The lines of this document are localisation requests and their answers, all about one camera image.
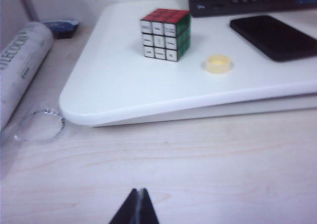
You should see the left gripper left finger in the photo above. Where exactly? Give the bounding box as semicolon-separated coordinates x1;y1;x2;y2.
108;188;138;224

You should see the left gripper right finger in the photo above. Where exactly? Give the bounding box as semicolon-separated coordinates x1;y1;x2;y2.
137;188;159;224

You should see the clear bottle white label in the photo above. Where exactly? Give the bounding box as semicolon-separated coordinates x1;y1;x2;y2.
0;21;65;143

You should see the white desk riser platform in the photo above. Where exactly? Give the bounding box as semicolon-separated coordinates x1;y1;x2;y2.
58;0;317;128

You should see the cream eraser block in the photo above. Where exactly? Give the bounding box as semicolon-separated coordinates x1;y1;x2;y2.
206;55;232;75

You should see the rubik's cube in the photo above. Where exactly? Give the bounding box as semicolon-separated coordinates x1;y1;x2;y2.
140;8;193;62

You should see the blue and black lid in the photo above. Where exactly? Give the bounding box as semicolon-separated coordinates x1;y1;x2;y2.
41;17;80;40

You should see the black smartphone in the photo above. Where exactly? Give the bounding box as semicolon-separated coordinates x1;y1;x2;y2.
229;15;317;62

